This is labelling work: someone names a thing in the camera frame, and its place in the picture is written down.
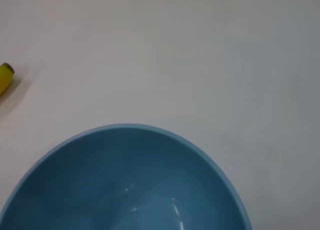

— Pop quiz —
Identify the blue bowl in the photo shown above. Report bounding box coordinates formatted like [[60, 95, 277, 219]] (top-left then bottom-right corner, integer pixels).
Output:
[[0, 123, 254, 230]]

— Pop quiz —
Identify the yellow banana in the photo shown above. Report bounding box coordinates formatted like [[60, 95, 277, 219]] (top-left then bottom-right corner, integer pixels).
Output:
[[0, 62, 16, 97]]

